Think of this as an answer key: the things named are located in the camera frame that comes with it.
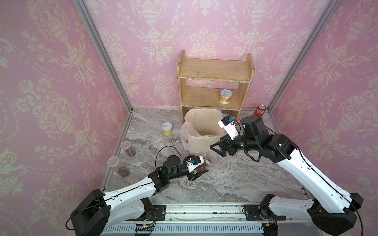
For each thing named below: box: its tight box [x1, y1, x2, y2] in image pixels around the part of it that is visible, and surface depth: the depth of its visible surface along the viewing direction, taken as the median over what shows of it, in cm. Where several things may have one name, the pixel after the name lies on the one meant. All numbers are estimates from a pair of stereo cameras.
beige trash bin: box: [184, 108, 225, 154], surface depth 81 cm
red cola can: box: [253, 104, 267, 118], surface depth 111 cm
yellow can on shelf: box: [219, 88, 233, 105], surface depth 94 cm
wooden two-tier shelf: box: [177, 49, 255, 125], surface depth 87 cm
